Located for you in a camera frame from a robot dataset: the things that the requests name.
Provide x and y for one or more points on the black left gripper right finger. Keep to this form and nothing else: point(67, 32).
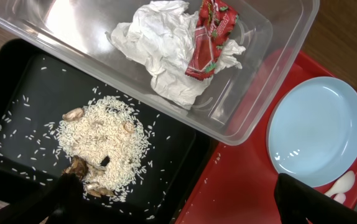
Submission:
point(299, 203)

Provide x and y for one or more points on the white plastic fork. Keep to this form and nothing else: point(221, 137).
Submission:
point(340, 198)

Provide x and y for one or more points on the rice and food scraps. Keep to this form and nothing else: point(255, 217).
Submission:
point(110, 141)

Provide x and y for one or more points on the red snack wrapper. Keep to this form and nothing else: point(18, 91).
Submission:
point(216, 21)

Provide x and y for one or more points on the clear plastic bin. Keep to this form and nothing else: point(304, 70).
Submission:
point(77, 32)

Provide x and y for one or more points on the white napkin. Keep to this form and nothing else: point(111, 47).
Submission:
point(161, 37)

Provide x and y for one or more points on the red serving tray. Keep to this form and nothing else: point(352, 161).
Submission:
point(237, 184)

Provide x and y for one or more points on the light blue plate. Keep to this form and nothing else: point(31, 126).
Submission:
point(312, 132)

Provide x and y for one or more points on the white plastic spoon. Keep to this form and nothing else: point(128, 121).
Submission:
point(342, 184)

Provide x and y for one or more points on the black plastic tray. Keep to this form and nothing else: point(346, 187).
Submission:
point(36, 89)

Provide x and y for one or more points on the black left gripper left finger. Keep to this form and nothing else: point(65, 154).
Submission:
point(58, 203)

